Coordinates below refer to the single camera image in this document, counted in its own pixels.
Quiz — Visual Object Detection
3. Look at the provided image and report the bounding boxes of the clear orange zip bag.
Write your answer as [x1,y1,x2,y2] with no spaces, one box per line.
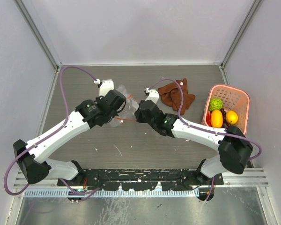
[109,85,139,127]

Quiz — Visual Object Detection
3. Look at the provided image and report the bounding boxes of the green bumpy fruit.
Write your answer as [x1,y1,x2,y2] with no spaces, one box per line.
[208,98,223,112]

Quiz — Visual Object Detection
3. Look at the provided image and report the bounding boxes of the orange mango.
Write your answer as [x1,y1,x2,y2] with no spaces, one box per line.
[210,110,223,128]

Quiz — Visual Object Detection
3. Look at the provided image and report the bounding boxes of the yellow lemon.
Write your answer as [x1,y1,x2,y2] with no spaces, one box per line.
[225,110,238,125]

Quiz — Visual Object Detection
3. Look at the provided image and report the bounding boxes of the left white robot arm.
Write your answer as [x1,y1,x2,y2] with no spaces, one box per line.
[13,90,126,186]

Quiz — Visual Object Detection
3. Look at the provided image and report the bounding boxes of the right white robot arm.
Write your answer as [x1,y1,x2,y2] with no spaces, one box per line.
[134,100,253,185]

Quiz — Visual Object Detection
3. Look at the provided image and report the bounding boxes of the brown cloth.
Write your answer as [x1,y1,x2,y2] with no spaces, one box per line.
[158,78,195,115]

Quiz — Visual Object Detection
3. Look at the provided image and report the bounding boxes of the red watermelon slice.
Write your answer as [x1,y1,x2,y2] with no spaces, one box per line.
[206,111,211,127]

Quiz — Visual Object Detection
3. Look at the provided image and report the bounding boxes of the dark red grapes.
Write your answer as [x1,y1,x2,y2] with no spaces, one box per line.
[220,108,229,128]

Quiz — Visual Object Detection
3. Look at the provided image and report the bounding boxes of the pink plastic basket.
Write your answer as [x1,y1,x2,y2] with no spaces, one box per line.
[201,84,250,135]

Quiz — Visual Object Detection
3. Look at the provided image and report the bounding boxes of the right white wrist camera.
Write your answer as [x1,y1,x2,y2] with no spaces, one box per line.
[144,88,160,104]

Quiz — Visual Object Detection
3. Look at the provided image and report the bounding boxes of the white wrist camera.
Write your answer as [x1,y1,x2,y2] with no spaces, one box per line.
[94,79,114,97]
[144,88,160,104]

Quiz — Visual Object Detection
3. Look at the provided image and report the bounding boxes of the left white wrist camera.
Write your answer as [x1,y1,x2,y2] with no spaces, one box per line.
[94,79,114,97]

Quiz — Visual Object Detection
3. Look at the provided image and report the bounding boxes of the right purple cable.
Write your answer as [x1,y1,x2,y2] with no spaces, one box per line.
[144,78,263,161]

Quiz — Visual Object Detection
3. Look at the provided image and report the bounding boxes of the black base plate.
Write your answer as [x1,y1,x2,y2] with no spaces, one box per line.
[66,169,212,191]

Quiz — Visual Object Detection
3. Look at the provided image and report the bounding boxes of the white slotted cable duct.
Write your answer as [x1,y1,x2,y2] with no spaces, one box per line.
[24,188,199,198]

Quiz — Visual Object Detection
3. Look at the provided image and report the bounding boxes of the aluminium front rail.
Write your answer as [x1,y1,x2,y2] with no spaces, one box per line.
[13,167,270,188]

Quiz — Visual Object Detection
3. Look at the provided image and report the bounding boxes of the left aluminium frame post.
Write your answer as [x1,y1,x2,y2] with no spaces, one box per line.
[14,0,62,70]

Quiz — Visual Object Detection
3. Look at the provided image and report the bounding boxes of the aluminium frame post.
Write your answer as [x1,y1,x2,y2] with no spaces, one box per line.
[220,0,263,70]
[14,0,62,70]

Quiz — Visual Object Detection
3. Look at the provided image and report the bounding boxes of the right aluminium frame post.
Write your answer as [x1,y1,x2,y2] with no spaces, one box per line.
[220,0,263,70]

